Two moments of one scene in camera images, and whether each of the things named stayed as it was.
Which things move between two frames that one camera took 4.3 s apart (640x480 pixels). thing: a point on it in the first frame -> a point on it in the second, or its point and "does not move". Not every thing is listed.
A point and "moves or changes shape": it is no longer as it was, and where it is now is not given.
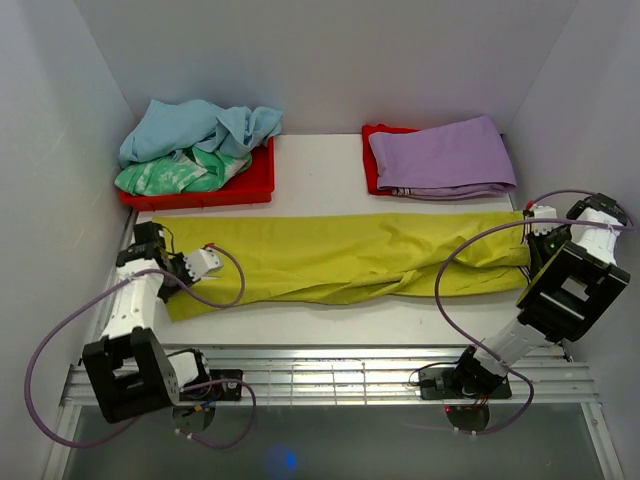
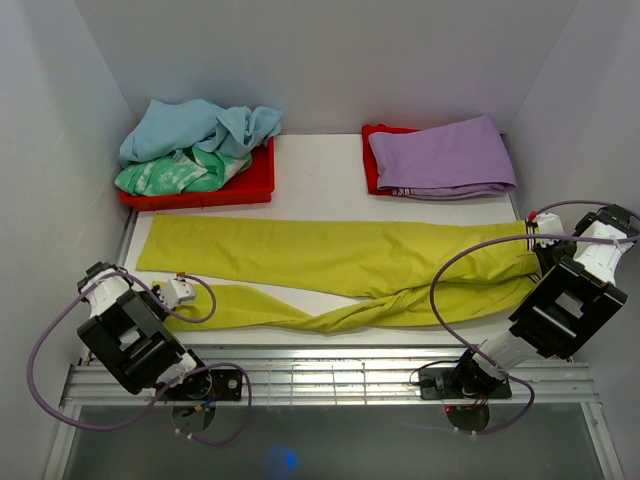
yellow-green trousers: x=312 y=256 moves or changes shape
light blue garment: x=158 y=129 does not move
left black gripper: x=178 y=260 -> x=161 y=311
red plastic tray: x=256 y=185 does not move
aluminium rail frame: x=277 y=374 does not move
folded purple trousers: x=455 y=162 does not move
